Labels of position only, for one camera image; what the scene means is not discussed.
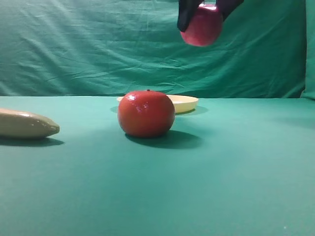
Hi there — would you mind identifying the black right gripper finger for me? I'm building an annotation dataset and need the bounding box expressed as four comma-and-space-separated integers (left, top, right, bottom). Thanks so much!
216, 0, 244, 20

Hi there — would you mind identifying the red apple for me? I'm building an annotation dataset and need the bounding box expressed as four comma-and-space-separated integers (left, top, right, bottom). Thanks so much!
181, 4, 223, 47

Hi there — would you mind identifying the yellow plate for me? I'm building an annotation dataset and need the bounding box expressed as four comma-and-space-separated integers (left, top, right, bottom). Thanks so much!
117, 91, 199, 115

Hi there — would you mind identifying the yellow banana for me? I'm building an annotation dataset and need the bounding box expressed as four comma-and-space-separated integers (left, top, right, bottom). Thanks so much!
0, 108, 60, 139

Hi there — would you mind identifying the orange tangerine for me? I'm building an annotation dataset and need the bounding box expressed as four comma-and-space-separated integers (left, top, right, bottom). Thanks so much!
117, 89, 175, 138

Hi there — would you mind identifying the green table cloth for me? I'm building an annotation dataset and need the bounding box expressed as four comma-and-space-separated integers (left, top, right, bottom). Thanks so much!
0, 96, 315, 236

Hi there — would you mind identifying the green backdrop cloth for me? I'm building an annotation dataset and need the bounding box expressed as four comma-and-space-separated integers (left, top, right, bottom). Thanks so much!
0, 0, 315, 99

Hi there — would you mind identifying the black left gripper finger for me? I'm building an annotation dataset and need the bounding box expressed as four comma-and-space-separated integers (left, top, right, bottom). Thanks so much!
177, 0, 202, 32

